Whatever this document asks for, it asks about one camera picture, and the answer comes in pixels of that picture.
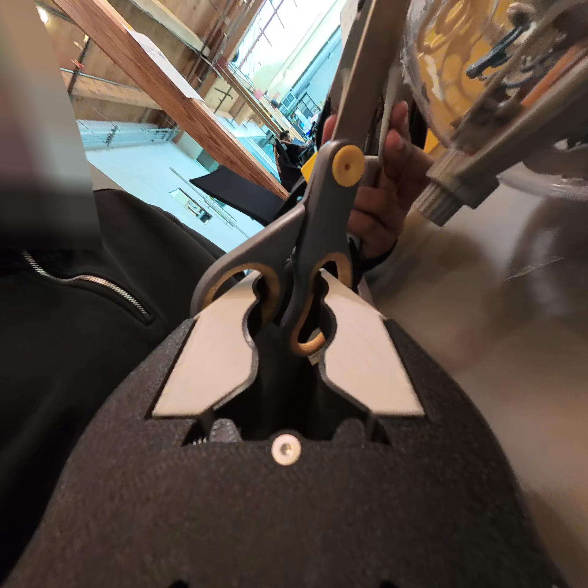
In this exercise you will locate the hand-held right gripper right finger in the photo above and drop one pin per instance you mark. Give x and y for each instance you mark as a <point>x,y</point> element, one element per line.
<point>372,367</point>

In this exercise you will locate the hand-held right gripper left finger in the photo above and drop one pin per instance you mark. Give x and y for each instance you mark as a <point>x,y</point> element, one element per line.
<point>206,367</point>

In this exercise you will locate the clear plastic maze ball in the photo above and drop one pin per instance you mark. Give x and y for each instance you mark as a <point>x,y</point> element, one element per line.
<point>473,179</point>

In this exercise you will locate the grey yellow scissors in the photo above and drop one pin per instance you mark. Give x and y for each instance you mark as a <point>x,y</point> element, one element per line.
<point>317,220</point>

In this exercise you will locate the person's left hand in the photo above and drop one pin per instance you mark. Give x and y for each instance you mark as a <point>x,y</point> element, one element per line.
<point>395,197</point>

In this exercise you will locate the black board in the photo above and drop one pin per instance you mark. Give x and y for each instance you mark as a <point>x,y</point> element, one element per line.
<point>239,188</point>

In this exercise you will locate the clear plastic wrapper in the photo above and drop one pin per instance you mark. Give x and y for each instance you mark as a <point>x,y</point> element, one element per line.
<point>535,271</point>

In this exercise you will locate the diagonal wooden beam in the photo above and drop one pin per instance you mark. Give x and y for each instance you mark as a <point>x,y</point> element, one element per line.
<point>183,105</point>

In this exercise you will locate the white paper sheet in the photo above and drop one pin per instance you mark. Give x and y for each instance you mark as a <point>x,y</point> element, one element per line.
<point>160,59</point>

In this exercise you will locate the round ceiling spotlight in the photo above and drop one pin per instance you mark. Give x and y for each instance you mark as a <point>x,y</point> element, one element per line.
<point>42,13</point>

